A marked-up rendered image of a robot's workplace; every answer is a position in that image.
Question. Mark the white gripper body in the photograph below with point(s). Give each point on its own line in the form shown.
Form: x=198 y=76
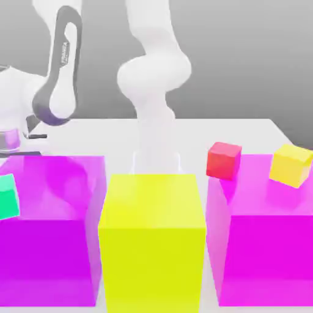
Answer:
x=14 y=153

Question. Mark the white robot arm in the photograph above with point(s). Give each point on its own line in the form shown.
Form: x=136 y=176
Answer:
x=151 y=73

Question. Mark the small green cube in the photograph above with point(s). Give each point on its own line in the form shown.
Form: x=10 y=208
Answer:
x=7 y=199

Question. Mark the small red cube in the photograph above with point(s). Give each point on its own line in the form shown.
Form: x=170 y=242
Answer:
x=221 y=161

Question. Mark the small yellow cube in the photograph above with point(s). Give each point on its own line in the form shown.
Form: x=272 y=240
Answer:
x=288 y=166

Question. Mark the large purple box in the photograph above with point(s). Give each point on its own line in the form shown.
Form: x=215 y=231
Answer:
x=46 y=256

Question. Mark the large yellow box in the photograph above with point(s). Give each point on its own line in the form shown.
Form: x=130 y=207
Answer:
x=151 y=244

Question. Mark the large magenta box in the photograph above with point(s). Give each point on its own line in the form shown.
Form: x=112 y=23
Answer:
x=266 y=256

